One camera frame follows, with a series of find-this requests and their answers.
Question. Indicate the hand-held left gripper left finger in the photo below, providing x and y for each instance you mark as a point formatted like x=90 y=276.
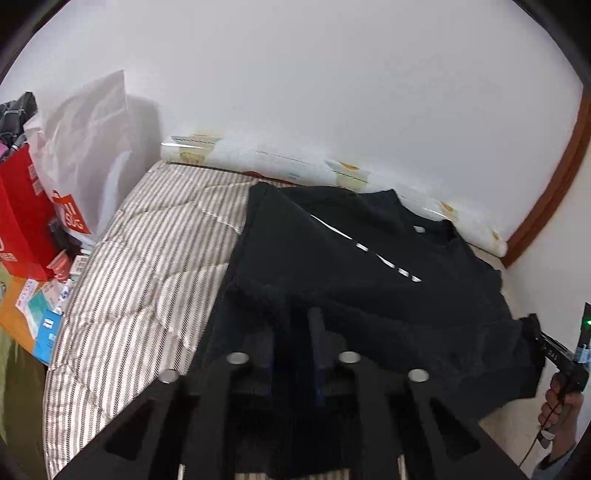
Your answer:
x=265 y=344

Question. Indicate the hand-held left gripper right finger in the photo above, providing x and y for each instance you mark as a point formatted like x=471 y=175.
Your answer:
x=316 y=332

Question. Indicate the black sweatshirt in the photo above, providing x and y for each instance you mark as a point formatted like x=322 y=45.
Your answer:
x=369 y=300

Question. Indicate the person's right forearm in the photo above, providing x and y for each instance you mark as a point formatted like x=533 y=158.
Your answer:
x=570 y=445

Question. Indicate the person's right hand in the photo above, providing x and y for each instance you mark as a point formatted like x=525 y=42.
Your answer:
x=561 y=401

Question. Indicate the long white patterned pillow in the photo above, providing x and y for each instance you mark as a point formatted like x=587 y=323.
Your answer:
x=277 y=159

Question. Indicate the small red white packet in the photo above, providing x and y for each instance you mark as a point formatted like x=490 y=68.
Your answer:
x=60 y=267

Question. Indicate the small blue box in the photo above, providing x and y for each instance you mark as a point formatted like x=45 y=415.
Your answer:
x=46 y=334

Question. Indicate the white teal packet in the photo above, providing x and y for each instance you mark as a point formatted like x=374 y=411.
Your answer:
x=32 y=297

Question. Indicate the green cloth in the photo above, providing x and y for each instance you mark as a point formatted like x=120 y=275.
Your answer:
x=18 y=392

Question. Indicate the white plastic bag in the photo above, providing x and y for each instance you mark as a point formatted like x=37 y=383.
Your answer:
x=92 y=152

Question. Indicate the red paper bag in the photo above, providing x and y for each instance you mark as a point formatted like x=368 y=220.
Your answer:
x=23 y=217

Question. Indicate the black bag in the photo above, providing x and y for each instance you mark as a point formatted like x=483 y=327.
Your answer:
x=16 y=113

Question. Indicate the brown wooden frame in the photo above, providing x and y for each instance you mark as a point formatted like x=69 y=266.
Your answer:
x=554 y=198

